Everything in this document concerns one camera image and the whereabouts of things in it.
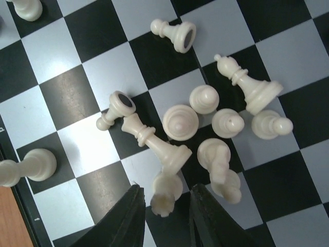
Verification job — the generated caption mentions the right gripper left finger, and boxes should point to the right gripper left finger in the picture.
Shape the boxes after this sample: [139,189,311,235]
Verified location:
[72,184,145,246]

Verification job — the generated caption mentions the black magnetic chess board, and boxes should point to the black magnetic chess board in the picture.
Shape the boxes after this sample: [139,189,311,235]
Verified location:
[0,0,329,247]

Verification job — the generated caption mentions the lying white pawn dark base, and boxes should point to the lying white pawn dark base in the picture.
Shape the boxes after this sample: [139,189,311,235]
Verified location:
[150,19,196,54]

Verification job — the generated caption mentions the white bishop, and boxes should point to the white bishop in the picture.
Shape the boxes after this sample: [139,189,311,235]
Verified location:
[162,104,199,141]
[214,54,283,115]

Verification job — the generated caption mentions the standing white bishop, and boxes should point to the standing white bishop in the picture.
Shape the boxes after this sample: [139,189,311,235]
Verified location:
[162,104,199,141]

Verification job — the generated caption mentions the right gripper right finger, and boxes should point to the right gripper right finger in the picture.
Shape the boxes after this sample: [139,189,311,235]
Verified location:
[189,184,258,247]

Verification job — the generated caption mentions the white pawn piece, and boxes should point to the white pawn piece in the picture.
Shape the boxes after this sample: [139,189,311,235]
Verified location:
[11,0,43,22]

